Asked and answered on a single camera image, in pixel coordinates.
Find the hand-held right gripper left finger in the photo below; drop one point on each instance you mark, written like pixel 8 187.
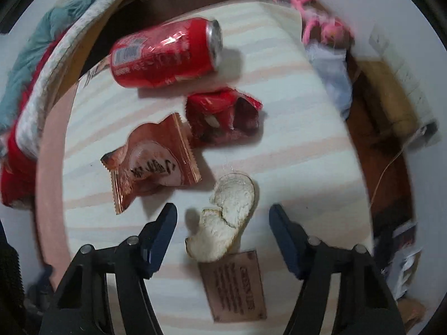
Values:
pixel 162 237

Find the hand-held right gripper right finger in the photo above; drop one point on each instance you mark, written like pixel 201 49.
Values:
pixel 284 240

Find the brown snack packet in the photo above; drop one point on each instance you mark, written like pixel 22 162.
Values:
pixel 150 157

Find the red wrapper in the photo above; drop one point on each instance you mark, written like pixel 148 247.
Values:
pixel 216 103

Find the red soda can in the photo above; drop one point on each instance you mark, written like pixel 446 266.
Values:
pixel 164 52

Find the brown leather patch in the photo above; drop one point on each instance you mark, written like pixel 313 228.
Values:
pixel 234 286

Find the striped tablecloth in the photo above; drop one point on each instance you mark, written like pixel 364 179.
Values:
pixel 297 167

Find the white papers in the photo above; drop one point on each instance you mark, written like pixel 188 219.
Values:
pixel 401 254

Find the red blanket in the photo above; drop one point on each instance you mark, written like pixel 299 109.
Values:
pixel 14 171

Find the white plastic bag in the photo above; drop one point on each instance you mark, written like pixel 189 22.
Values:
pixel 331 76

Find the white power strip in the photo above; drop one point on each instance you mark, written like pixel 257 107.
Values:
pixel 412 83

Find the pink plush toy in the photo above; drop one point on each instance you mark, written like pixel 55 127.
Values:
pixel 328 29

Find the blue quilt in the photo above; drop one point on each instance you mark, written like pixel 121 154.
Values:
pixel 52 24

